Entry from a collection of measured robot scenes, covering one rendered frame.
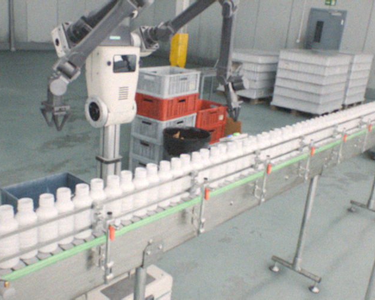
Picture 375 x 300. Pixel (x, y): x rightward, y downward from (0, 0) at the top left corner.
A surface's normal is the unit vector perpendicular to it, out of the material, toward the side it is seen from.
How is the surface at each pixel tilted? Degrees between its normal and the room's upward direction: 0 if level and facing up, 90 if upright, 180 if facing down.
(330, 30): 90
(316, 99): 89
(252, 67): 90
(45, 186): 90
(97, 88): 101
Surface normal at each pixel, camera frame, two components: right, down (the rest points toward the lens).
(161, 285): 0.47, -0.67
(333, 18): -0.66, 0.18
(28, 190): 0.75, 0.28
